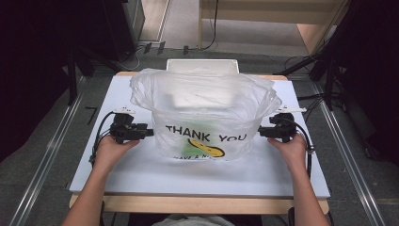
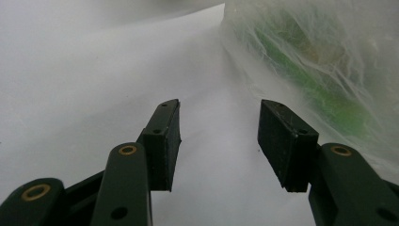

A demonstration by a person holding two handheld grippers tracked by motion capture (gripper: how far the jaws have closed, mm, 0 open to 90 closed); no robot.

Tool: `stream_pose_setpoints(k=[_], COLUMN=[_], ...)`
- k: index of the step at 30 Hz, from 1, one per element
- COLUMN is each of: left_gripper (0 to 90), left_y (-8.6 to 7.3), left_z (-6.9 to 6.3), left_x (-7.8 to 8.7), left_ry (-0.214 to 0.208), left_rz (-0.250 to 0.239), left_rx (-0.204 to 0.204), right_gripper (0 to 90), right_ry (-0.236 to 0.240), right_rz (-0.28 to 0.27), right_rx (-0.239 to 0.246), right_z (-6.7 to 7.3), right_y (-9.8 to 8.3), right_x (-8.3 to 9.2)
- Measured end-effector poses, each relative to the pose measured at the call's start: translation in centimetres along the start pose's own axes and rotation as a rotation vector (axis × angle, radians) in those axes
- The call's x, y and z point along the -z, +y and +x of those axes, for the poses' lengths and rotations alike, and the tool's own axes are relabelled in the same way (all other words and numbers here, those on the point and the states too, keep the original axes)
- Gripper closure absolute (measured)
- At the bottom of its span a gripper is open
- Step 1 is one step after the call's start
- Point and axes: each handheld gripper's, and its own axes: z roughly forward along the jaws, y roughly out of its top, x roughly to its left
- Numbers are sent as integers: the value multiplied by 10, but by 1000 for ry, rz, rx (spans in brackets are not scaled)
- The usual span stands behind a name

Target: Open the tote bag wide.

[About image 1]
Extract black metal stand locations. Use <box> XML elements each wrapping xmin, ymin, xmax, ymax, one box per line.
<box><xmin>66</xmin><ymin>46</ymin><xmax>96</xmax><ymax>106</ymax></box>

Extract light wooden desk frame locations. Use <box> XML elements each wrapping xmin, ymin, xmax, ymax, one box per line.
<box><xmin>198</xmin><ymin>0</ymin><xmax>350</xmax><ymax>57</ymax></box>

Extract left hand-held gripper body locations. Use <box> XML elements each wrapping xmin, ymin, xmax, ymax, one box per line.
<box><xmin>109</xmin><ymin>106</ymin><xmax>139</xmax><ymax>145</ymax></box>

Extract clear printed plastic bag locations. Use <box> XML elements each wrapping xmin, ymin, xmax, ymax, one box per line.
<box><xmin>129</xmin><ymin>68</ymin><xmax>283</xmax><ymax>162</ymax></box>

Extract black floor cables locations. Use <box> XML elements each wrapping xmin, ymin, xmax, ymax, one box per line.
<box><xmin>283</xmin><ymin>55</ymin><xmax>333</xmax><ymax>115</ymax></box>

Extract black cabinet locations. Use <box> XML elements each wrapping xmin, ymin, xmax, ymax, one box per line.
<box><xmin>100</xmin><ymin>0</ymin><xmax>146</xmax><ymax>62</ymax></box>

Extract white floor cable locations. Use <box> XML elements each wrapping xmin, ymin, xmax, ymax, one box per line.
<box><xmin>117</xmin><ymin>46</ymin><xmax>141</xmax><ymax>72</ymax></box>

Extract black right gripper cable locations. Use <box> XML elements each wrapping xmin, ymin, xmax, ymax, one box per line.
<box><xmin>281</xmin><ymin>117</ymin><xmax>315</xmax><ymax>181</ymax></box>

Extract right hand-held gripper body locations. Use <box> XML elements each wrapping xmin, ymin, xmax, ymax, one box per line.
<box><xmin>268</xmin><ymin>105</ymin><xmax>308</xmax><ymax>144</ymax></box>

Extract thin black hanging cable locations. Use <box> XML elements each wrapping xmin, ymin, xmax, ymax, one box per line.
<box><xmin>202</xmin><ymin>0</ymin><xmax>220</xmax><ymax>51</ymax></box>

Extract person's right hand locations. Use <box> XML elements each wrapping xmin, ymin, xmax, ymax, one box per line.
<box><xmin>266</xmin><ymin>133</ymin><xmax>308</xmax><ymax>172</ymax></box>

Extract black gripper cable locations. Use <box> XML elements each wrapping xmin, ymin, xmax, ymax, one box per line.
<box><xmin>88</xmin><ymin>110</ymin><xmax>116</xmax><ymax>165</ymax></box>
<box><xmin>281</xmin><ymin>117</ymin><xmax>315</xmax><ymax>181</ymax></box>

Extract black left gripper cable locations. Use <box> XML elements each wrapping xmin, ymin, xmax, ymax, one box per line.
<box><xmin>88</xmin><ymin>110</ymin><xmax>116</xmax><ymax>165</ymax></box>

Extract dark curtain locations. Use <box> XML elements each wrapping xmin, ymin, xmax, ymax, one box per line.
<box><xmin>0</xmin><ymin>0</ymin><xmax>106</xmax><ymax>163</ymax></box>
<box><xmin>332</xmin><ymin>0</ymin><xmax>399</xmax><ymax>166</ymax></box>

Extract black tripod stand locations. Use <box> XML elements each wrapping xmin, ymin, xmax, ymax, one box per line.
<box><xmin>275</xmin><ymin>0</ymin><xmax>352</xmax><ymax>111</ymax></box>

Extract person's grey shirt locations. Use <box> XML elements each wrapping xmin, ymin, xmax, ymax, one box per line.
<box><xmin>152</xmin><ymin>213</ymin><xmax>237</xmax><ymax>226</ymax></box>

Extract metal floor rail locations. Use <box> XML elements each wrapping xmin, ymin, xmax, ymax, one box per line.
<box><xmin>8</xmin><ymin>76</ymin><xmax>88</xmax><ymax>226</ymax></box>
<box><xmin>309</xmin><ymin>80</ymin><xmax>388</xmax><ymax>226</ymax></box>

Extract person's left hand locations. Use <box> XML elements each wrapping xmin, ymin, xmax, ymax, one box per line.
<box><xmin>93</xmin><ymin>135</ymin><xmax>141</xmax><ymax>174</ymax></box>

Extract white plastic bin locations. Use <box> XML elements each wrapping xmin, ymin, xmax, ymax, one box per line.
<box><xmin>166</xmin><ymin>58</ymin><xmax>240</xmax><ymax>75</ymax></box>

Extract wooden table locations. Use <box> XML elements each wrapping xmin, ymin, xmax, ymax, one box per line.
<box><xmin>68</xmin><ymin>71</ymin><xmax>330</xmax><ymax>217</ymax></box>

